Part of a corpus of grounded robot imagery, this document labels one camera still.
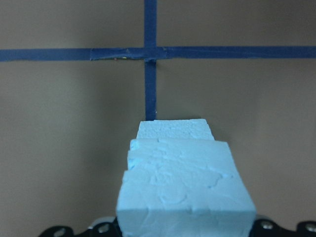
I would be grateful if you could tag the light blue block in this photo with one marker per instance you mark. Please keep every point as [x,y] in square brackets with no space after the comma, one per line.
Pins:
[183,188]
[181,128]

